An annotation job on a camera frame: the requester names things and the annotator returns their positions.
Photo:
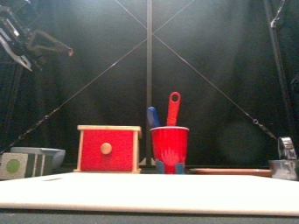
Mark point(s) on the grey bowl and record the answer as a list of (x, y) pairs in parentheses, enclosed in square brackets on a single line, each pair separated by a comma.
[(52, 154)]

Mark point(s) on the striped toy box cube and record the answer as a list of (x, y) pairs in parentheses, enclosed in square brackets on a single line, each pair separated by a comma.
[(22, 167)]

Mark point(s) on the red wooden box with knob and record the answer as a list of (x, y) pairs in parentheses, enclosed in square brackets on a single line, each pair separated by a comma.
[(93, 157)]

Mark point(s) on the red plastic cup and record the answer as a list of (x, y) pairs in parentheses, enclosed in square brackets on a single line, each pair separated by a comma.
[(169, 143)]

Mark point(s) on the white plastic cutting board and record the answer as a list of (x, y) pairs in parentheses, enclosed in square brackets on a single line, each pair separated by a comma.
[(154, 192)]

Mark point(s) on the brown wooden board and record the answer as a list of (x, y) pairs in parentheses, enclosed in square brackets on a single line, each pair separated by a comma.
[(233, 172)]

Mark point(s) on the shiny metal cup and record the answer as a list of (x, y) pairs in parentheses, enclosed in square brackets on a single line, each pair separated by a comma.
[(284, 170)]

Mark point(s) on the vertical metal frame pole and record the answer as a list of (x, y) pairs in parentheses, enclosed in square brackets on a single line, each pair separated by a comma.
[(148, 73)]

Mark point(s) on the slanted black frame pole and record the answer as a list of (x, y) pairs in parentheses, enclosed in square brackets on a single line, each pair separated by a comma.
[(276, 58)]

